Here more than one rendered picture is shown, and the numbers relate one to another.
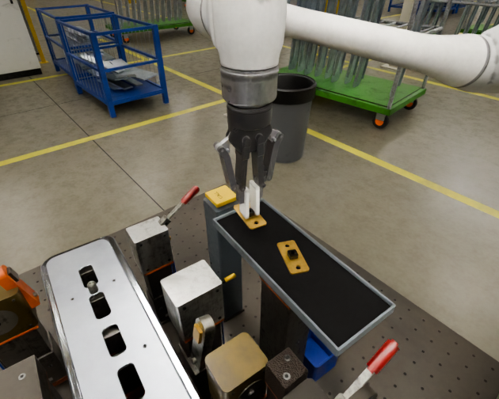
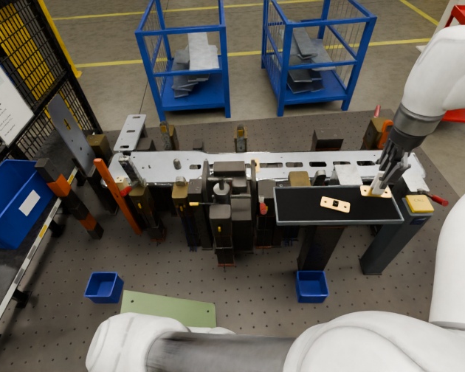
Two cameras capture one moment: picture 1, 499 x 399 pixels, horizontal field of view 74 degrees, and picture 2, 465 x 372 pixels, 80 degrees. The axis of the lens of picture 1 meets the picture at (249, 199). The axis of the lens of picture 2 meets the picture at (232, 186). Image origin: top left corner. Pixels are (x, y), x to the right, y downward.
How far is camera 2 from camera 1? 0.87 m
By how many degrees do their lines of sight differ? 83
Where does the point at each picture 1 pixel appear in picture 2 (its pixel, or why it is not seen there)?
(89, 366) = (332, 155)
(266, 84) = (398, 113)
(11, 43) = not seen: outside the picture
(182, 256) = not seen: hidden behind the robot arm
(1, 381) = (336, 131)
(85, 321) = (357, 157)
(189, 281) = (348, 173)
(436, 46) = (450, 238)
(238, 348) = (304, 182)
